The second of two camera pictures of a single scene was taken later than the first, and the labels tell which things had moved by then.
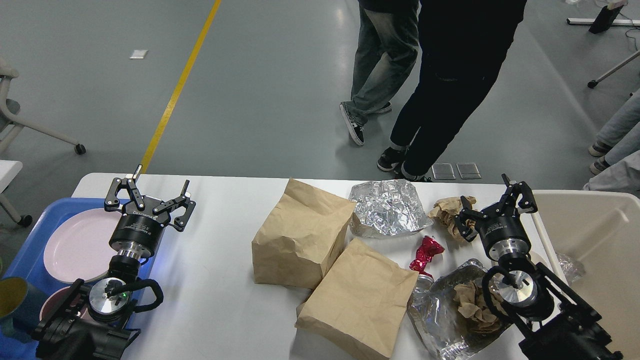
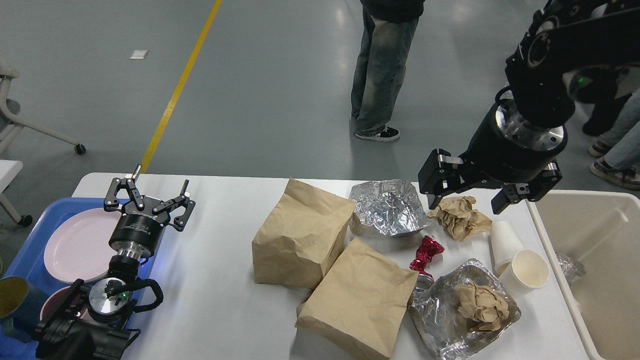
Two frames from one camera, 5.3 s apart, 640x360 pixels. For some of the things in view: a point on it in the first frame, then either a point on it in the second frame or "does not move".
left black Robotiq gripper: [138, 232] → [510, 149]
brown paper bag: [304, 234] does not move
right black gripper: [499, 226] → [441, 174]
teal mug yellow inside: [22, 304] does not move
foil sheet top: [385, 208] does not move
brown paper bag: [360, 301] does not move
